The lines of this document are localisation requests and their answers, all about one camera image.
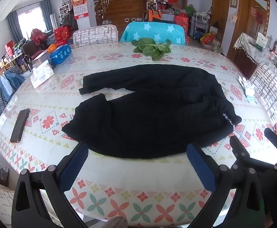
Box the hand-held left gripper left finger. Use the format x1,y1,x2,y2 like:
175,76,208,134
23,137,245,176
12,142,90,228

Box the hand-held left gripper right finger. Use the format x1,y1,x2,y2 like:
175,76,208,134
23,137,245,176
186,144,267,228

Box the black pants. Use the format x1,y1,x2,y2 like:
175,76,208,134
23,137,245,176
62,64,242,159

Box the person's left hand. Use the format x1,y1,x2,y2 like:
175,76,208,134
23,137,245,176
104,217,128,228

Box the white gloves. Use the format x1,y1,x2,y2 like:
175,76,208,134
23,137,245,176
238,76,257,98

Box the patterned floral tablecloth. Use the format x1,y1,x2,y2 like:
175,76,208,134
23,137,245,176
0,41,277,228

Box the black smartphone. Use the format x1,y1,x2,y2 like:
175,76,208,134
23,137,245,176
10,108,31,144

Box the side table with lace cloth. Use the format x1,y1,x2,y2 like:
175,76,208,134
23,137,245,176
233,32,277,77

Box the white tissue pack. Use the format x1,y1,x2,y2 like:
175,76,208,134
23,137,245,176
30,60,55,89

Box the blue denim jacket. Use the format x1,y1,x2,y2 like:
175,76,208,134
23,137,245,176
0,70,26,100

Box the blue carton box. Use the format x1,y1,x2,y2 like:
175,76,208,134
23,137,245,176
49,44,72,65

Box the wooden door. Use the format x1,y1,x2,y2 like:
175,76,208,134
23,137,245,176
238,0,271,41
211,0,231,29

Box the green leafy vegetable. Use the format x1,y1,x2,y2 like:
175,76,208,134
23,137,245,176
131,37,172,61

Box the white trolley rack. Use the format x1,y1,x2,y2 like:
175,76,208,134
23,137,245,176
192,12,211,40

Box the red gift box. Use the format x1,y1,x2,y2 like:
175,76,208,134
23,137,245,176
54,26,73,41

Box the teal star blanket chair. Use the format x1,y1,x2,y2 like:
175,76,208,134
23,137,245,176
120,22,186,45

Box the pile of red gift boxes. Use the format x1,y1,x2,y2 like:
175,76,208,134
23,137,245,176
146,0,193,36

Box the blue grey curtain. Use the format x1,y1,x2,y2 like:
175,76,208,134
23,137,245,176
40,0,53,32
6,11,23,44

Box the wooden staircase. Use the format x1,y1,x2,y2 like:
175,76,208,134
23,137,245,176
94,0,172,25

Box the red wall calendar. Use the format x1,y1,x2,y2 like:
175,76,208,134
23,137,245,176
72,0,88,20

